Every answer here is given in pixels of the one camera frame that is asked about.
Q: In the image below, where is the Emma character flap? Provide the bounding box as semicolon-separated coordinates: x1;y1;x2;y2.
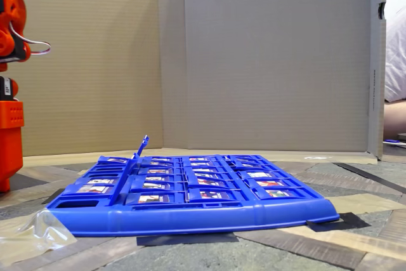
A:
135;140;147;161

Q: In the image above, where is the Raphael character flap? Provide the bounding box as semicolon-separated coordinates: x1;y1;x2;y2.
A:
108;152;141;207

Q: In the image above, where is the hero card flap Eric Eagle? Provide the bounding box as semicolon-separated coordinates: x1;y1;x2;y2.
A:
138;167;184;176

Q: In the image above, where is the hero card flap Ice Light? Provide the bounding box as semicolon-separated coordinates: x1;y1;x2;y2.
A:
184;167;226;173

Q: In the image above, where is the long black tape strip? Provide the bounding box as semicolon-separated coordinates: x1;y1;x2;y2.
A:
334;162;406;195

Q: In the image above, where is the hero card flap Madame Vine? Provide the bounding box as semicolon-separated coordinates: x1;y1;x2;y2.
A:
183;161;223;168

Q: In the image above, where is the black tape piece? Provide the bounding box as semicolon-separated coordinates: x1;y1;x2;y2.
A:
306;211;371;233
41;187;67;205

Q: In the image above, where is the brown packing tape patch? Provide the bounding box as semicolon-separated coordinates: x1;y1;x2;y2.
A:
328;192;403;215

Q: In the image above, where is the hero card flap Vrooom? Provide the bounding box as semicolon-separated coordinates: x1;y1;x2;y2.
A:
223;155;264;161

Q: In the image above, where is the hero card flap Atlanta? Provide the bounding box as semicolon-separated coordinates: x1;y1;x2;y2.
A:
134;174;185;183

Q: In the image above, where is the hero card flap Sir Stretch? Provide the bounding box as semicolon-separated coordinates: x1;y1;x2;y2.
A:
129;180;187;193

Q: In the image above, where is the bare person forearm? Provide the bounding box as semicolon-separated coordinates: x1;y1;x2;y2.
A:
383;99;406;141

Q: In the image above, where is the blue Guess Who game board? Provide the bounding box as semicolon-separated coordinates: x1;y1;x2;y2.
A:
46;154;341;238

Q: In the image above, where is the hero card flap Shadow Ninja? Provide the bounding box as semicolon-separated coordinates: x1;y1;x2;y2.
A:
63;183;117;196

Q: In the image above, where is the crumpled clear tape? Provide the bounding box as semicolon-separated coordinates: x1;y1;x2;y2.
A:
0;208;78;267

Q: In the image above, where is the hero card flap green villain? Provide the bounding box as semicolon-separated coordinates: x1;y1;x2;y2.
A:
231;164;277;172

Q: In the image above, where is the hero card flap Thundershock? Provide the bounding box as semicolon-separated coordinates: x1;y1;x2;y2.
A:
185;171;231;180

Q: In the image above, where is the hero card flap Geode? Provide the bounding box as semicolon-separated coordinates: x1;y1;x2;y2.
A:
226;159;270;166

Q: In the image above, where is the blue flap with hero card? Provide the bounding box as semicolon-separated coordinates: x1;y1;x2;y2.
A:
124;192;187;206

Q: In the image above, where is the hero card flap Swapshift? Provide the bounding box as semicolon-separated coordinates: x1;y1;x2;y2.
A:
251;186;318;201

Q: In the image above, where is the hero card flap Ultrasonic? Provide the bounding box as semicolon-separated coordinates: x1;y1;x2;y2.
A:
187;187;247;202

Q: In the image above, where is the white servo cable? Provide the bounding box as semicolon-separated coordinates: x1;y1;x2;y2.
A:
9;22;52;58

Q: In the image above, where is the person's light T-shirt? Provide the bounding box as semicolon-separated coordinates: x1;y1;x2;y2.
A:
384;6;406;103

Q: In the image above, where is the hero card flap Blasteroid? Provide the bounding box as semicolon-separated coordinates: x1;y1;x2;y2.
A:
74;176;123;186

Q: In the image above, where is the hero card flap Beast Tamer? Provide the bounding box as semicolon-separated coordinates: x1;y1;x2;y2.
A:
142;155;182;162

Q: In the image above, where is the large cardboard box backdrop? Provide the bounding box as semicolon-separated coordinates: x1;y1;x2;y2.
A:
0;0;387;167

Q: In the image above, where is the hero card flap Safeguard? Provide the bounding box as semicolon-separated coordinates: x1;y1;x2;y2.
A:
187;177;238;190

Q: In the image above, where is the hero card flap Mr Mist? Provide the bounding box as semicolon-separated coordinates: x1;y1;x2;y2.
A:
237;170;289;180

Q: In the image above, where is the hero card flap Zap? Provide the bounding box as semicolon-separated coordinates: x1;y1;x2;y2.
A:
141;161;183;168

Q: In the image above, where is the hero card flap Rambler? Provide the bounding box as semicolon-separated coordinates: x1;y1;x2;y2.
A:
244;177;302;189

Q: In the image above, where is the hero card flap Glance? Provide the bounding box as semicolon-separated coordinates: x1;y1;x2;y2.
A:
182;155;219;162

